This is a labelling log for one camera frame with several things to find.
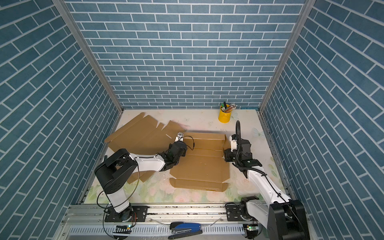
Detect cardboard box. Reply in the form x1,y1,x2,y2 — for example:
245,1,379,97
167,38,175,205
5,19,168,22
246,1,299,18
170,132,230,192

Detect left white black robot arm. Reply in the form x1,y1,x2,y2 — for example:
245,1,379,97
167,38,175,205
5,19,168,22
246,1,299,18
95,141,188,214

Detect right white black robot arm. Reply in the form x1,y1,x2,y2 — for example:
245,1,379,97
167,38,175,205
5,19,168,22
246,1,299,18
224,149,310,240

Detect left flat cardboard sheet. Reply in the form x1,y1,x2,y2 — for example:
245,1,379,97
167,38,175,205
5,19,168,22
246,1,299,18
105,113,185,184

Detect yellow pen cup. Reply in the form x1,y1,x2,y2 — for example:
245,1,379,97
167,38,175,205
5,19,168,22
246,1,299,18
218,107,232,124

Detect pens in cup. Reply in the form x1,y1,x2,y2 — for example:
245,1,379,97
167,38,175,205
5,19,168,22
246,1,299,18
220,102,237,113

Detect blue black stapler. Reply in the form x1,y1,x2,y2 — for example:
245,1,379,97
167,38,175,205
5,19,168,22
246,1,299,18
168,222,203,240

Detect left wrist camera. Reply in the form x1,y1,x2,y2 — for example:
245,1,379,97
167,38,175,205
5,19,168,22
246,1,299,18
175,132,184,142

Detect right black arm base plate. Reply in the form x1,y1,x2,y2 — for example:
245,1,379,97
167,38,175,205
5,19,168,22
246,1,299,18
224,196,259,222

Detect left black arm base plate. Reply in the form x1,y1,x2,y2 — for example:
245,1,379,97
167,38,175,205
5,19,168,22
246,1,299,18
104,205,148,223

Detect aluminium front rail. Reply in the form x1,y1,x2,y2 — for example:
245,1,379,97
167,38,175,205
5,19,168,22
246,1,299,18
53,202,319,240

